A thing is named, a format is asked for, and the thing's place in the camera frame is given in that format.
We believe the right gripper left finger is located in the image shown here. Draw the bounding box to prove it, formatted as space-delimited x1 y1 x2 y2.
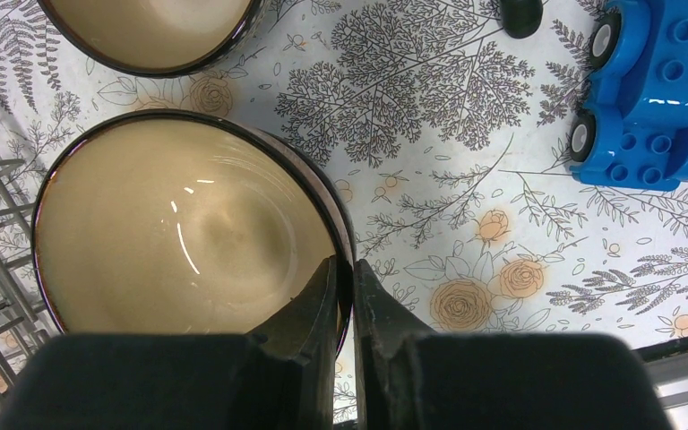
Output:
0 257 339 429

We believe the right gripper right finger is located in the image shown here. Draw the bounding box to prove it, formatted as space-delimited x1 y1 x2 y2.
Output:
353 261 671 429

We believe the brown floral bowl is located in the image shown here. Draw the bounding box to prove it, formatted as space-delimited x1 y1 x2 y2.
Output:
31 109 355 335

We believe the black patterned bowl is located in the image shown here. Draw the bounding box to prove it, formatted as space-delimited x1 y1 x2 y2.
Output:
39 0 269 78

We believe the blue toy block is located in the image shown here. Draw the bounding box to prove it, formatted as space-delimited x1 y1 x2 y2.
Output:
570 1 688 192

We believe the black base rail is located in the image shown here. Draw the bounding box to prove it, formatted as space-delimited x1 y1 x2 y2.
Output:
634 337 688 362

